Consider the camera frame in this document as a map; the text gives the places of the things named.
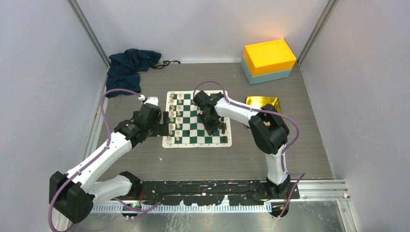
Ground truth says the green white chess mat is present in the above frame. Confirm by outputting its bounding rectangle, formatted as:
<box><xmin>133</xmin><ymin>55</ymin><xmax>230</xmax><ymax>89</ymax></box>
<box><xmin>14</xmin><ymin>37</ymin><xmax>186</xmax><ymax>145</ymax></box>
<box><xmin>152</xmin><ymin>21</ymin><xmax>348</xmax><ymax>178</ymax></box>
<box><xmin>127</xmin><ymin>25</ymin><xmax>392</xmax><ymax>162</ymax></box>
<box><xmin>162</xmin><ymin>90</ymin><xmax>233</xmax><ymax>148</ymax></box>

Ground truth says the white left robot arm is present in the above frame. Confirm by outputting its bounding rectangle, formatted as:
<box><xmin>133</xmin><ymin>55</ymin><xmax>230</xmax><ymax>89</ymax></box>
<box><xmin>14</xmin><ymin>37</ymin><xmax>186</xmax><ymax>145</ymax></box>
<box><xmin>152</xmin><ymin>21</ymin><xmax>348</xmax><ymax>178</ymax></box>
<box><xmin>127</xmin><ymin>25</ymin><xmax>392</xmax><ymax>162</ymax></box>
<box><xmin>49</xmin><ymin>97</ymin><xmax>167</xmax><ymax>224</ymax></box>

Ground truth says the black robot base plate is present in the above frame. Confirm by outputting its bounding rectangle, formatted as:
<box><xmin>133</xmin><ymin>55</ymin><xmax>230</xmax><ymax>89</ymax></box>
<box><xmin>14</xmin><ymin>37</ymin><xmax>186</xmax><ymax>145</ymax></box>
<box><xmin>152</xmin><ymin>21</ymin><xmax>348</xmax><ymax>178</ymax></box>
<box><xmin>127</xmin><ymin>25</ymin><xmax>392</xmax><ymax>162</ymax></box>
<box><xmin>121</xmin><ymin>180</ymin><xmax>300</xmax><ymax>216</ymax></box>

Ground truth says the gold metal tin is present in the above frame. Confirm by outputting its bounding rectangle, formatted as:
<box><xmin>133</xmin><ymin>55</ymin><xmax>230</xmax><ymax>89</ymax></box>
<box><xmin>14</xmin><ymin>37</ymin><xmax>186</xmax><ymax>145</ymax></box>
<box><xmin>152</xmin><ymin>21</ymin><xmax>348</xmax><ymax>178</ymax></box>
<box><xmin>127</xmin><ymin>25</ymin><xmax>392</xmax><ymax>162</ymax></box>
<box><xmin>245</xmin><ymin>96</ymin><xmax>281</xmax><ymax>113</ymax></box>

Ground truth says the black cord on table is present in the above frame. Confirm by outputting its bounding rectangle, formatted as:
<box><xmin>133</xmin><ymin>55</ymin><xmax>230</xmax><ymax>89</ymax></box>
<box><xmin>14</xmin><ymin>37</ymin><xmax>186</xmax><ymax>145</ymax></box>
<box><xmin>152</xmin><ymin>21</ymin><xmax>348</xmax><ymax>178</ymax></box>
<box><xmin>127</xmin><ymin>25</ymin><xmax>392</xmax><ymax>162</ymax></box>
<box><xmin>151</xmin><ymin>60</ymin><xmax>181</xmax><ymax>70</ymax></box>

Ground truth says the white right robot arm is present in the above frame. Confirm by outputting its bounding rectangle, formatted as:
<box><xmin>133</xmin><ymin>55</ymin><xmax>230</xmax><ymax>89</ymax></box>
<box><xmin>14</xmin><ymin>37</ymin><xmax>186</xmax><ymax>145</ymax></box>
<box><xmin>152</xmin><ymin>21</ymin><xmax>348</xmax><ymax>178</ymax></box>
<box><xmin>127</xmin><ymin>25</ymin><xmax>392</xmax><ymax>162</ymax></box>
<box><xmin>193</xmin><ymin>91</ymin><xmax>290</xmax><ymax>199</ymax></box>

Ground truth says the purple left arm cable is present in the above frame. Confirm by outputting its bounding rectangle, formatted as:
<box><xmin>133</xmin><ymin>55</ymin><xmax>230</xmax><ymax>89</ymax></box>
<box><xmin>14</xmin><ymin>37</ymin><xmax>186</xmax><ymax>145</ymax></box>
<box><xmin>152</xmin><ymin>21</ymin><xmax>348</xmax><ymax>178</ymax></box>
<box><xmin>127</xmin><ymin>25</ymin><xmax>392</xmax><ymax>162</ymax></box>
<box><xmin>47</xmin><ymin>88</ymin><xmax>146</xmax><ymax>232</ymax></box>

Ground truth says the dark blue cloth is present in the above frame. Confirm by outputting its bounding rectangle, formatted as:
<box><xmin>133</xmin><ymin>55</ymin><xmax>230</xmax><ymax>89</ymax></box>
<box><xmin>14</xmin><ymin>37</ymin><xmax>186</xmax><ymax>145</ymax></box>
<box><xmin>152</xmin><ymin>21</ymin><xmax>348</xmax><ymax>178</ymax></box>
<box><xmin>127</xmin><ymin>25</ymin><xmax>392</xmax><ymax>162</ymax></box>
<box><xmin>105</xmin><ymin>48</ymin><xmax>161</xmax><ymax>93</ymax></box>

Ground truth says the yellow and blue box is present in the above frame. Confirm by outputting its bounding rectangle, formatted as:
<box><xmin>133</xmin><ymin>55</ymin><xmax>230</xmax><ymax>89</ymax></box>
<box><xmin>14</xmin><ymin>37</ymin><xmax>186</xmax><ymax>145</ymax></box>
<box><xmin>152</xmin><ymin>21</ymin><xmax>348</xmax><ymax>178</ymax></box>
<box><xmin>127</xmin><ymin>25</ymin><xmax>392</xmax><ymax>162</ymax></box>
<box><xmin>241</xmin><ymin>39</ymin><xmax>297</xmax><ymax>85</ymax></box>

